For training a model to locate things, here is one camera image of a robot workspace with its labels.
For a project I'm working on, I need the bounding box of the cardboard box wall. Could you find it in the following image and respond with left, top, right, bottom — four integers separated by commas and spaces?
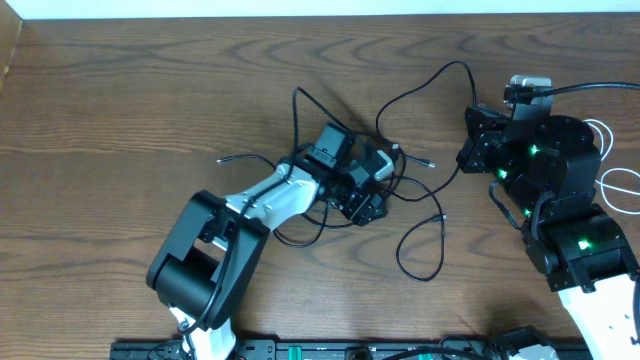
0, 0, 23, 89

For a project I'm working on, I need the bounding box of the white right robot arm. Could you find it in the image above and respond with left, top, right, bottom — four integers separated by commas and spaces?
456, 106, 639, 359

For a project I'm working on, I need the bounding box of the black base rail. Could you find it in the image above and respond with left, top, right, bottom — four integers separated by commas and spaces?
108, 326, 592, 360

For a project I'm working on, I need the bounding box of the white USB cable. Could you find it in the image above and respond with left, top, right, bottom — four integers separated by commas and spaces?
582, 118, 640, 216

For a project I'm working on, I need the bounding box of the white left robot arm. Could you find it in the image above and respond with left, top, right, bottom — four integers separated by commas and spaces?
146, 146, 394, 359

